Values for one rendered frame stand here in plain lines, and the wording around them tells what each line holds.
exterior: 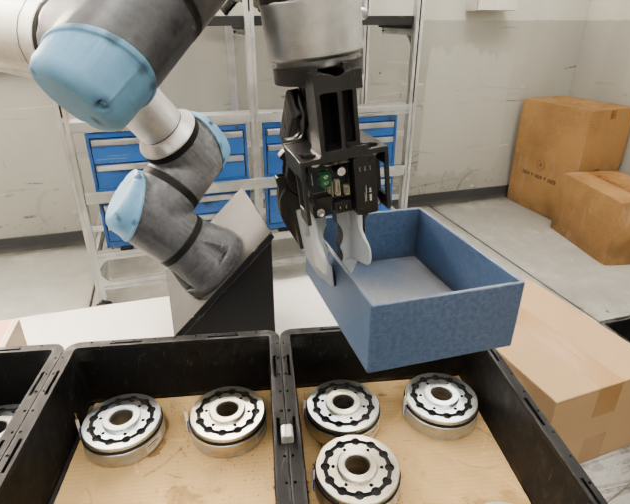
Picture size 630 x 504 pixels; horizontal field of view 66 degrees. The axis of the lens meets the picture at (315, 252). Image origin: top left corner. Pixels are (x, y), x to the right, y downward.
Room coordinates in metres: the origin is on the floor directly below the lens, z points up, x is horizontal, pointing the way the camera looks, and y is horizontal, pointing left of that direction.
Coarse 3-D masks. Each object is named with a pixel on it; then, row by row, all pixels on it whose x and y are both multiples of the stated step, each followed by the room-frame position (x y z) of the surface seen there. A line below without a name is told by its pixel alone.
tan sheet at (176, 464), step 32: (160, 448) 0.47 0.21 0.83; (192, 448) 0.47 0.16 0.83; (256, 448) 0.47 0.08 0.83; (64, 480) 0.42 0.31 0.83; (96, 480) 0.42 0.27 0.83; (128, 480) 0.42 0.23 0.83; (160, 480) 0.42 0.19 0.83; (192, 480) 0.42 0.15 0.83; (224, 480) 0.42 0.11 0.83; (256, 480) 0.42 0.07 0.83
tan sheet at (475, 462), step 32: (384, 384) 0.59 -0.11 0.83; (384, 416) 0.53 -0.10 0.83; (480, 416) 0.53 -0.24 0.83; (320, 448) 0.47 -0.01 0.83; (416, 448) 0.47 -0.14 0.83; (448, 448) 0.47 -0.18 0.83; (480, 448) 0.47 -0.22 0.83; (416, 480) 0.42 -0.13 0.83; (448, 480) 0.42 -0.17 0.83; (480, 480) 0.42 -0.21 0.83; (512, 480) 0.42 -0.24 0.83
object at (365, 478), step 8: (344, 456) 0.42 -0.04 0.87; (352, 456) 0.43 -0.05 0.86; (360, 456) 0.43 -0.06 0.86; (368, 456) 0.42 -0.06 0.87; (344, 464) 0.41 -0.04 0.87; (368, 464) 0.42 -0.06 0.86; (376, 464) 0.41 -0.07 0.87; (344, 472) 0.40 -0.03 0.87; (368, 472) 0.40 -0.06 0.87; (376, 472) 0.40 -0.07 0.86; (352, 480) 0.39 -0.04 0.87; (360, 480) 0.39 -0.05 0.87; (368, 480) 0.39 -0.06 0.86
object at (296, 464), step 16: (288, 336) 0.58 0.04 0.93; (304, 336) 0.59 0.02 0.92; (288, 352) 0.54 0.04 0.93; (496, 352) 0.54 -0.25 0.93; (288, 368) 0.53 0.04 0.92; (288, 384) 0.48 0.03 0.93; (512, 384) 0.48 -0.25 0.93; (288, 400) 0.45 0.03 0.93; (528, 400) 0.45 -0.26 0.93; (288, 416) 0.42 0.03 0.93; (544, 416) 0.42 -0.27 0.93; (544, 432) 0.40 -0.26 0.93; (288, 448) 0.38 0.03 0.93; (560, 448) 0.38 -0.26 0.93; (576, 464) 0.36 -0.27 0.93; (304, 480) 0.34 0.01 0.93; (576, 480) 0.34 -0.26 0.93; (304, 496) 0.32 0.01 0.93; (592, 496) 0.32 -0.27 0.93
